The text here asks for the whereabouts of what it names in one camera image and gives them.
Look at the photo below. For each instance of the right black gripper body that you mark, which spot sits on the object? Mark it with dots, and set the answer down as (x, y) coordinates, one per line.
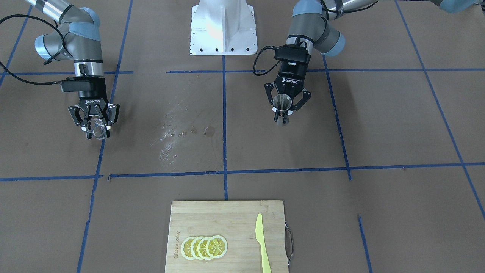
(94, 94)

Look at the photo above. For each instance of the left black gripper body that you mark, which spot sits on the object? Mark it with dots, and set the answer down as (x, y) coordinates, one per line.
(290, 76)

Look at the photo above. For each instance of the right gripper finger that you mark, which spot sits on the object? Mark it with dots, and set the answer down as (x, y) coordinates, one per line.
(106, 127)
(88, 126)

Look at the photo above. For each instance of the small clear glass cup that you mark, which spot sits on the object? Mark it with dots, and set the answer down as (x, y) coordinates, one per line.
(98, 129)

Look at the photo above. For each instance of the steel double jigger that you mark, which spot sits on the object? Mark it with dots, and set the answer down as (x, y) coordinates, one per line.
(285, 103)

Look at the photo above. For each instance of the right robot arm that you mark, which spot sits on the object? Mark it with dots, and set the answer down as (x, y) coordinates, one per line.
(77, 38)

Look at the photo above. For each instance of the bamboo cutting board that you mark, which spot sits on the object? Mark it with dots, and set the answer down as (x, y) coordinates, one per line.
(236, 222)

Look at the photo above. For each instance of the yellow plastic knife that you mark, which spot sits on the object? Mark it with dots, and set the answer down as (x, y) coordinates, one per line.
(259, 231)

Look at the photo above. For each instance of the rear lemon slice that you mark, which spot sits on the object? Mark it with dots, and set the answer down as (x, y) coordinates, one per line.
(187, 248)

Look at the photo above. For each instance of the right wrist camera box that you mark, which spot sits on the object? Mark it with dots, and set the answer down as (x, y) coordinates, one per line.
(83, 84)

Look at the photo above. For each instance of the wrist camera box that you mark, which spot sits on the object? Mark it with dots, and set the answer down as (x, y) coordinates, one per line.
(83, 84)
(292, 53)

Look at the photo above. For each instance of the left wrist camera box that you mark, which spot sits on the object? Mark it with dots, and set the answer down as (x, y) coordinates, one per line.
(292, 53)

